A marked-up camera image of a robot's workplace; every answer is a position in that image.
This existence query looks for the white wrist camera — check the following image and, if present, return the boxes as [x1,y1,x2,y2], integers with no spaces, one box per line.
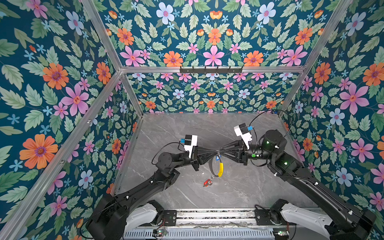
[234,123,253,150]
[184,135,198,158]

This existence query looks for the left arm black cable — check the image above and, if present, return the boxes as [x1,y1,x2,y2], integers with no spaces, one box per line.
[150,141,185,166]

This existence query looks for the large keyring with yellow sleeve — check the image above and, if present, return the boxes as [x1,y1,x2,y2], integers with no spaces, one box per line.
[209,155,224,178]

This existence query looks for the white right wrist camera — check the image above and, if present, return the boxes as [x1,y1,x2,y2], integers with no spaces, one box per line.
[234,123,253,150]

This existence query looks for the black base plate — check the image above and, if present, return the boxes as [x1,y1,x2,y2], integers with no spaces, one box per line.
[135,209,178,227]
[254,208,295,226]

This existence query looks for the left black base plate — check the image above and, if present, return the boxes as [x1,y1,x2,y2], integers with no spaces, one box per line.
[135,209,178,227]

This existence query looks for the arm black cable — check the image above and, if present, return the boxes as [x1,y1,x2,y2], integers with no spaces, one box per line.
[150,141,185,166]
[248,109,292,139]

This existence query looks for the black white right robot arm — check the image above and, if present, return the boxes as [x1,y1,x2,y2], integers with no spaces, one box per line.
[218,130,377,240]

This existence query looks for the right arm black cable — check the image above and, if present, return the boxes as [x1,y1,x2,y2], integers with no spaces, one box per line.
[248,109,292,139]

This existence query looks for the red-capped key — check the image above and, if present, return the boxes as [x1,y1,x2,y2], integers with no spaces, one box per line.
[203,179,213,187]

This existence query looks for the black hook rail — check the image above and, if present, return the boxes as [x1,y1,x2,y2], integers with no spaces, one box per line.
[179,66,243,74]

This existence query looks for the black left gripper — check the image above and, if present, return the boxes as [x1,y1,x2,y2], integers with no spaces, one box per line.
[173,143,217,173]

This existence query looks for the white vented cable duct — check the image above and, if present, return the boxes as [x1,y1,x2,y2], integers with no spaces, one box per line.
[122,228,275,240]

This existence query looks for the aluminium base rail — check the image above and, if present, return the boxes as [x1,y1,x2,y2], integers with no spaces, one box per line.
[92,207,331,229]

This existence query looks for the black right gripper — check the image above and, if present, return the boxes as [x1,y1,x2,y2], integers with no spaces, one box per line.
[221,140,277,168]

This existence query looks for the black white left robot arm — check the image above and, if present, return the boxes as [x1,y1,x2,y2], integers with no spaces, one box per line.
[86,147,217,240]

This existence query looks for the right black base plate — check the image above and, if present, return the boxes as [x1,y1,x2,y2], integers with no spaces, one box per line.
[254,208,295,226]

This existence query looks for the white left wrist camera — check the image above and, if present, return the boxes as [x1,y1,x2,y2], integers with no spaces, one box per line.
[184,135,198,158]

